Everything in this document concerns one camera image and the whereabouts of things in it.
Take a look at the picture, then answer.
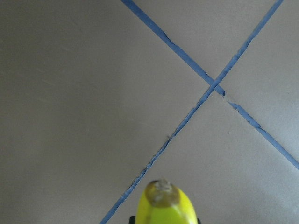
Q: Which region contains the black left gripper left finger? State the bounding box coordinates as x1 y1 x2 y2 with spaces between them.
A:
129 216 135 224

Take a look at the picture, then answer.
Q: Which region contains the yellow banana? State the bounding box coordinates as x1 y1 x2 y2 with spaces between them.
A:
135 179 200 224

